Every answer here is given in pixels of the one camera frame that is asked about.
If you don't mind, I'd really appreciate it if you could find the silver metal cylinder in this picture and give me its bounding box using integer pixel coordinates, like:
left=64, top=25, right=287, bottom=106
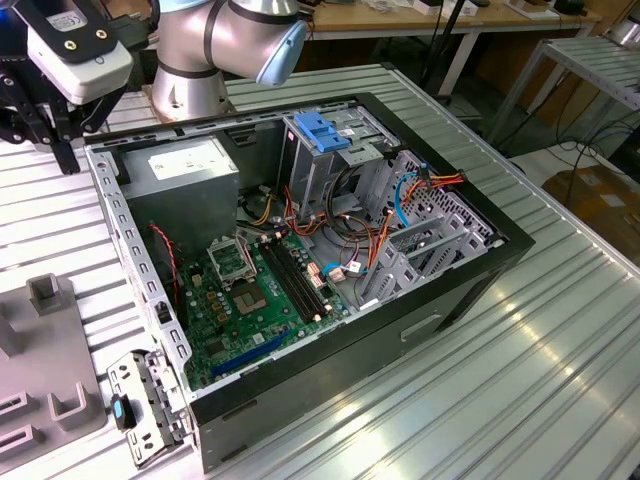
left=607, top=19, right=640, bottom=49

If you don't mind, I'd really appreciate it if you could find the red black wire bundle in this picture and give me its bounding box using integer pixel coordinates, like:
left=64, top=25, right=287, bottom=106
left=282, top=184, right=381, bottom=251

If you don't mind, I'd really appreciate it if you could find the metal slat side table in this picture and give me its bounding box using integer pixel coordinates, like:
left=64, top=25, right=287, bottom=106
left=487, top=37, right=640, bottom=146

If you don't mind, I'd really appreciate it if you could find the wooden desk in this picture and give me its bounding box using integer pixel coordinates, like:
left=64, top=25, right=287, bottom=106
left=299, top=0, right=604, bottom=96

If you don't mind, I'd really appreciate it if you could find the metal socket cover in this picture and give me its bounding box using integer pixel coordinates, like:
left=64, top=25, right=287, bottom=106
left=207, top=234, right=259, bottom=289

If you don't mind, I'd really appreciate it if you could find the grey disk bay cage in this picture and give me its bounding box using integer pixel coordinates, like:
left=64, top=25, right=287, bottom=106
left=357, top=149, right=504, bottom=309

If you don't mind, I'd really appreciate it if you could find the blue expansion slot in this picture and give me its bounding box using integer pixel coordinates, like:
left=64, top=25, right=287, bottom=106
left=209, top=327, right=294, bottom=379

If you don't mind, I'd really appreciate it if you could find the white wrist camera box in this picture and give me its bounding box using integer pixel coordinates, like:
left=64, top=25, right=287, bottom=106
left=27, top=9, right=135, bottom=106

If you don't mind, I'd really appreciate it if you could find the grey parts rack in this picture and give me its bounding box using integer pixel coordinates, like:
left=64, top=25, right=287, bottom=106
left=0, top=273, right=109, bottom=469

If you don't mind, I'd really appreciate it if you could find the orange red power wire bundle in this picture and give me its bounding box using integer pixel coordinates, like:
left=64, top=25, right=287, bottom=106
left=367, top=169, right=466, bottom=281

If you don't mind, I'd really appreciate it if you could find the black RAM slot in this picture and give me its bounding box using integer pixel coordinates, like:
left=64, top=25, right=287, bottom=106
left=263, top=241, right=319, bottom=322
left=277, top=237, right=332, bottom=314
left=257, top=243, right=312, bottom=325
left=270, top=239, right=325, bottom=317

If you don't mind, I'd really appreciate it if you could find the yellow black wire bundle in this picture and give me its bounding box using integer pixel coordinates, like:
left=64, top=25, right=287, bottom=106
left=248, top=192, right=277, bottom=227

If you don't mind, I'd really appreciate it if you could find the CPU socket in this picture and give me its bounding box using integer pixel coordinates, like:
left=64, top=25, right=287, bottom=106
left=229, top=282, right=271, bottom=317

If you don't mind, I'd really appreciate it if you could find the black latch with blue label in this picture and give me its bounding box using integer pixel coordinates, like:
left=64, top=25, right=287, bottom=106
left=109, top=393, right=137, bottom=431

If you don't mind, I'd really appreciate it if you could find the blue plastic drive latch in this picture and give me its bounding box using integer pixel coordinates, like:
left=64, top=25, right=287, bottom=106
left=294, top=112, right=354, bottom=155

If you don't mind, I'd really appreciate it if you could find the long blue data wire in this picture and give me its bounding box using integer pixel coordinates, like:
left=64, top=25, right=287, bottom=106
left=393, top=169, right=419, bottom=229

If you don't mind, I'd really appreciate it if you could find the perforated metal slot bracket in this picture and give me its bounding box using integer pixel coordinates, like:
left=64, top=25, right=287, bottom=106
left=106, top=349, right=194, bottom=470

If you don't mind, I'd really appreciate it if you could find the short blue data wire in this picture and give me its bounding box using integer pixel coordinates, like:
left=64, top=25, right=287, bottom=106
left=321, top=260, right=370, bottom=284

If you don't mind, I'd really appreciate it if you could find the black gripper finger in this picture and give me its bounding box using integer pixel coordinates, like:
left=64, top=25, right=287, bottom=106
left=49, top=83, right=130, bottom=176

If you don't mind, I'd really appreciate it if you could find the large brown cardboard box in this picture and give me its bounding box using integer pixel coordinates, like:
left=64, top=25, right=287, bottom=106
left=542, top=167, right=640, bottom=242

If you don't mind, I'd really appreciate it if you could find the black open PC case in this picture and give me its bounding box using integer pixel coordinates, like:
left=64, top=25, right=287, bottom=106
left=79, top=91, right=537, bottom=475

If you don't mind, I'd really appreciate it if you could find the grey power supply unit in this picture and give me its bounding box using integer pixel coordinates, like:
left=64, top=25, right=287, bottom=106
left=119, top=135, right=241, bottom=251

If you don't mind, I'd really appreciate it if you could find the grey optical drive cage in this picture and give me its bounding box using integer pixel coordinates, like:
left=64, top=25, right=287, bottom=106
left=277, top=107, right=401, bottom=221

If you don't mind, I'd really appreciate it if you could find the green motherboard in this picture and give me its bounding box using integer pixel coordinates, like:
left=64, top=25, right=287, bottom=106
left=177, top=232, right=351, bottom=391

